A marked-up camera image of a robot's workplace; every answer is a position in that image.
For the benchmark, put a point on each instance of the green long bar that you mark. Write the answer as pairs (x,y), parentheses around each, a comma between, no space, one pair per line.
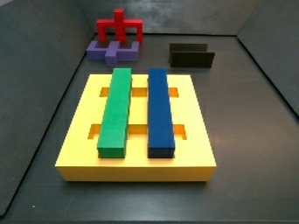
(112,135)

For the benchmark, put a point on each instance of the purple comb-shaped block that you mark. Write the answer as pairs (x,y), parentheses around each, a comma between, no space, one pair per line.
(112,53)

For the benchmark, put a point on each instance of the red comb-shaped block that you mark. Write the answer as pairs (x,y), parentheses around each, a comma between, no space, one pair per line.
(119,23)

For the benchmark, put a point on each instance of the yellow slotted board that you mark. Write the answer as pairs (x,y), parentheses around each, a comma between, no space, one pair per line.
(192,163)

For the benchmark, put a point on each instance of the black angle fixture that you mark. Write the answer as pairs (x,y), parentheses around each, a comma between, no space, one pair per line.
(189,55)

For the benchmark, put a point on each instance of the blue long bar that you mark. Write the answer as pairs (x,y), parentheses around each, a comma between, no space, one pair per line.
(159,116)

